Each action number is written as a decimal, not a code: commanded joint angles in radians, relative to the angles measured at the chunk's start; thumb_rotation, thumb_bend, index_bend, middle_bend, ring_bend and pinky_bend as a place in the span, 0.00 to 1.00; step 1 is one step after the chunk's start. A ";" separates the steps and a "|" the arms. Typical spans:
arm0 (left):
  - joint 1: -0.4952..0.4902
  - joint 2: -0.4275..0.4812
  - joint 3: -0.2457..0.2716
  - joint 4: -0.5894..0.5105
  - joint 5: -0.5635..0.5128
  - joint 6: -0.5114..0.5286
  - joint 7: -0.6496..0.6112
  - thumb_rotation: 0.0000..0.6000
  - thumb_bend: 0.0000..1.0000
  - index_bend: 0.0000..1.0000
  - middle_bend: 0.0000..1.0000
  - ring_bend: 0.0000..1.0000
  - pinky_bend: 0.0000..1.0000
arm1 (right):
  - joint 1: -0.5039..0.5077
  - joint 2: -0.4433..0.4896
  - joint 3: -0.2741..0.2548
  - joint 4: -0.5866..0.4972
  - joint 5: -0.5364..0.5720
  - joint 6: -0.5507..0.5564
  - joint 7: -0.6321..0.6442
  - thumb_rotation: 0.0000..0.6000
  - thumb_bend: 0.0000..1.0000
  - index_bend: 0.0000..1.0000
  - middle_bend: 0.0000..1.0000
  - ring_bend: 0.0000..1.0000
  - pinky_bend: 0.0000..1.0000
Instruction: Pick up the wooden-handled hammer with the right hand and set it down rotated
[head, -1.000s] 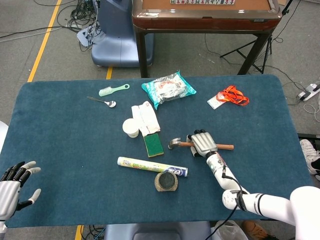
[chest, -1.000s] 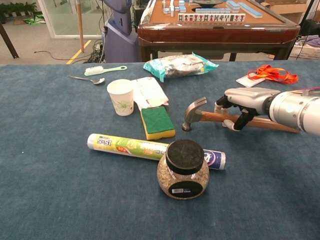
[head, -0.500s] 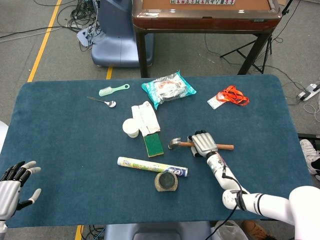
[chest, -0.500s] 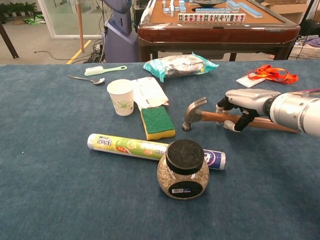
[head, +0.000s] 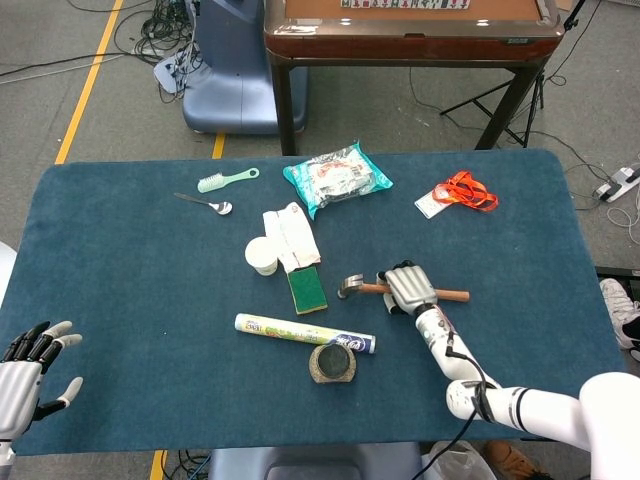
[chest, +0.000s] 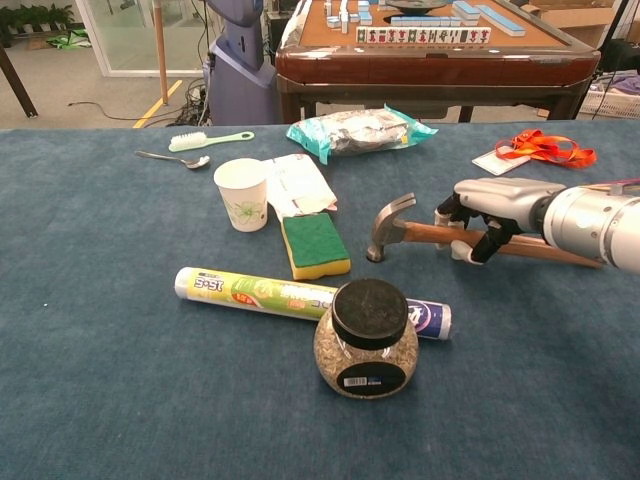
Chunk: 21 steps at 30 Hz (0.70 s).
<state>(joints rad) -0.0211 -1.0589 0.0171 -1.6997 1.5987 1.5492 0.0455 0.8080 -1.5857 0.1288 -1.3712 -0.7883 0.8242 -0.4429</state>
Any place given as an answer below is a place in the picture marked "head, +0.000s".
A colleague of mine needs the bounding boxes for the long black floor cable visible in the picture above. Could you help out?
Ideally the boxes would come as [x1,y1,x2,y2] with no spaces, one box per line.
[0,51,132,80]

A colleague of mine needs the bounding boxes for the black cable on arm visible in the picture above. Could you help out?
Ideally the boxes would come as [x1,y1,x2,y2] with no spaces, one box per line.
[410,329,494,480]

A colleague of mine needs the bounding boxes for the brown mahjong table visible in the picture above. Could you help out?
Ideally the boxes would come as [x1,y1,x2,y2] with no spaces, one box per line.
[263,0,566,156]

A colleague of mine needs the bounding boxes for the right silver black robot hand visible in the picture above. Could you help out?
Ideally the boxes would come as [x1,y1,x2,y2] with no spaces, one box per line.
[377,259,439,316]

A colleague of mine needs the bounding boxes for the clear plastic bag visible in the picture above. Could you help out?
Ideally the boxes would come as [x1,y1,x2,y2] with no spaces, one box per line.
[422,439,496,480]

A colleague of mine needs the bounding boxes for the white grey power strip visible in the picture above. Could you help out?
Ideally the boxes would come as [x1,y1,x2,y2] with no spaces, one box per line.
[593,167,640,203]

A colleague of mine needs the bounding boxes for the black tripod stand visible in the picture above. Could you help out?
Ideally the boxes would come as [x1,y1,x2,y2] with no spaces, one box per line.
[439,0,591,149]

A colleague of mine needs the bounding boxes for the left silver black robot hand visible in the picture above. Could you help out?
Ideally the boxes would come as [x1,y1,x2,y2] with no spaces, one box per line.
[0,320,84,441]

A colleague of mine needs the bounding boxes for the teal snack package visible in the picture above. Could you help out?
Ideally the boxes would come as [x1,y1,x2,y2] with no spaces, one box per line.
[282,141,394,221]

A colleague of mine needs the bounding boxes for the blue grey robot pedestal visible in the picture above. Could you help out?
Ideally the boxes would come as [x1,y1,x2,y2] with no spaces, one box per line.
[181,0,309,135]

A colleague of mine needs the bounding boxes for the white badge card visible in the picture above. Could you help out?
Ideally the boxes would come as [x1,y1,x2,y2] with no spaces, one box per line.
[414,192,454,219]

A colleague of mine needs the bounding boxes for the white folded cloth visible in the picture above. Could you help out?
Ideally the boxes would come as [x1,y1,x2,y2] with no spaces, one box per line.
[262,201,322,274]

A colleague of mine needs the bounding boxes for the tangled black cable bundle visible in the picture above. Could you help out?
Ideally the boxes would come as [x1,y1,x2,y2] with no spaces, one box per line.
[112,0,201,104]

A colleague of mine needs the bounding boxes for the orange lanyard strap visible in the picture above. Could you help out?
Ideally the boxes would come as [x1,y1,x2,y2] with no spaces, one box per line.
[432,170,500,213]

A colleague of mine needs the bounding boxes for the brown shoe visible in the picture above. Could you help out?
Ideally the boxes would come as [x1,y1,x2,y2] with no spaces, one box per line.
[482,439,541,480]

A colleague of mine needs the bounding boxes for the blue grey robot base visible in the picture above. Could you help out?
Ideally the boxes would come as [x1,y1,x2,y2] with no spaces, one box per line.
[207,442,425,480]

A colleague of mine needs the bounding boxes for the metal spoon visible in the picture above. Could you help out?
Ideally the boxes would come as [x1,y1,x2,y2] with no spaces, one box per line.
[173,192,234,217]

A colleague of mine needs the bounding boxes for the white sneaker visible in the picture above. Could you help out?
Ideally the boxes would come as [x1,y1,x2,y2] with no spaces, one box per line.
[598,278,640,350]

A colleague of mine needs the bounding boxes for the white paper cup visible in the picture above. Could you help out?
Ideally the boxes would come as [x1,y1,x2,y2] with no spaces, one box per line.
[244,235,279,277]

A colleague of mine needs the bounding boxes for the white power strip with plugs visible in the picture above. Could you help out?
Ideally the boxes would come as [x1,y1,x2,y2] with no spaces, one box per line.
[153,52,194,94]

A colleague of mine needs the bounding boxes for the green yellow scrub sponge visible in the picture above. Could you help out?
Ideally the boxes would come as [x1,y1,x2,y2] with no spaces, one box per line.
[287,265,330,316]

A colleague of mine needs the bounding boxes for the face-up mahjong tile row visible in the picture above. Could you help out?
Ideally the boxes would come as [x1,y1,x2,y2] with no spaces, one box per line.
[341,0,471,10]

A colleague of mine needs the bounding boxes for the blue felt table cover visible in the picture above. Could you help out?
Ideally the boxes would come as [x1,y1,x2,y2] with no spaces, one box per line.
[0,148,629,457]

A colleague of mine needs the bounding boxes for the light green scrub brush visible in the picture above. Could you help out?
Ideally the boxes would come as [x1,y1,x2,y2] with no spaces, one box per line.
[196,167,261,194]

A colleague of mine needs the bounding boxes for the wooden handled claw hammer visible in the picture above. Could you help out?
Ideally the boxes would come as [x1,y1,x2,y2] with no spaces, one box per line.
[337,273,471,304]

